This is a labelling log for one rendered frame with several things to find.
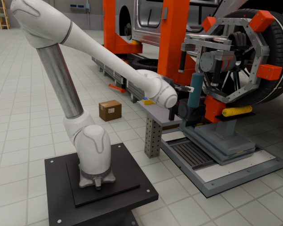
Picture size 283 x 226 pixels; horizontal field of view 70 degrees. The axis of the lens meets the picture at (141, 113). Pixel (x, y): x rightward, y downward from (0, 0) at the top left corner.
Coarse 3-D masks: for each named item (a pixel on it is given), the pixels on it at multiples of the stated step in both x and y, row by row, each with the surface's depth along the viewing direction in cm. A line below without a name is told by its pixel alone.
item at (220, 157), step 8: (184, 128) 192; (192, 128) 191; (192, 136) 183; (200, 136) 180; (200, 144) 174; (208, 144) 171; (208, 152) 166; (216, 152) 158; (240, 152) 159; (248, 152) 164; (216, 160) 159; (224, 160) 154; (232, 160) 159
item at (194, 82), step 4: (192, 76) 149; (196, 76) 146; (200, 76) 145; (192, 80) 149; (196, 80) 147; (200, 80) 147; (192, 84) 150; (196, 84) 148; (200, 84) 148; (196, 88) 149; (200, 88) 150; (192, 92) 152; (196, 92) 150; (200, 92) 152; (192, 96) 153; (196, 96) 152; (188, 100) 158; (192, 100) 154; (196, 100) 153; (188, 104) 158; (192, 104) 155; (196, 104) 155; (200, 104) 160; (204, 104) 159
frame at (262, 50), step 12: (216, 24) 138; (228, 24) 129; (240, 24) 121; (252, 36) 116; (204, 48) 157; (264, 48) 112; (264, 60) 115; (204, 72) 161; (252, 72) 119; (204, 84) 156; (252, 84) 119; (216, 96) 147; (228, 96) 137; (240, 96) 133
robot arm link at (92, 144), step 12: (84, 132) 95; (96, 132) 96; (84, 144) 94; (96, 144) 94; (108, 144) 99; (84, 156) 95; (96, 156) 95; (108, 156) 100; (84, 168) 99; (96, 168) 98; (108, 168) 104
